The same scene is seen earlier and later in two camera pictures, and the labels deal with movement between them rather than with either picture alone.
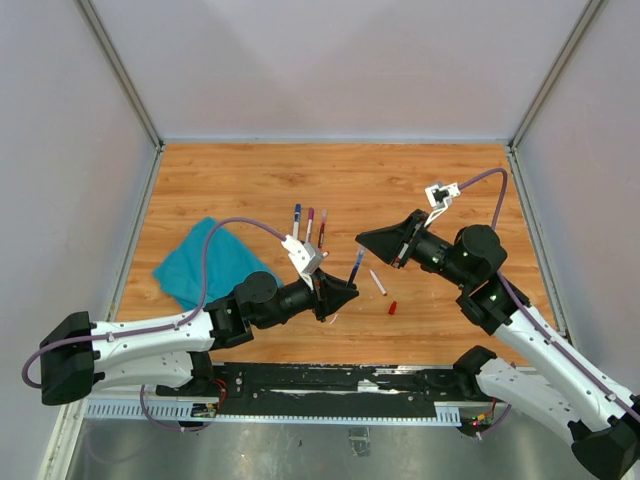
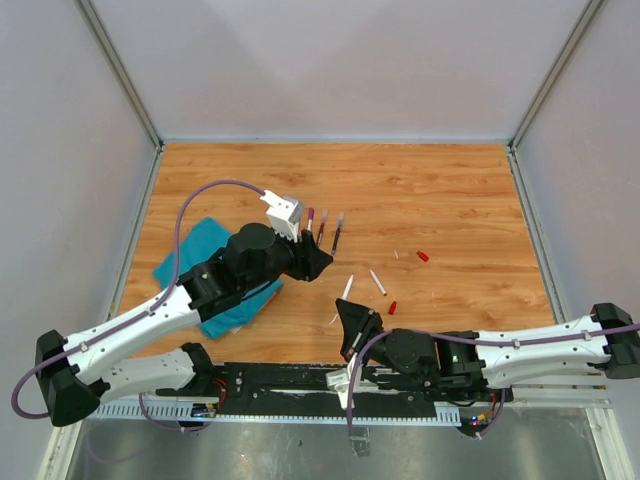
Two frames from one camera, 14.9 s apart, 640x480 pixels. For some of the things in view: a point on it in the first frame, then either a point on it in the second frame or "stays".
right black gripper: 391,243 -> 357,321
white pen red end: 378,284 stays
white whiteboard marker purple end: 311,213 stays
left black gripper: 329,293 -> 310,260
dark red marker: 322,228 stays
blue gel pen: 360,253 -> 337,234
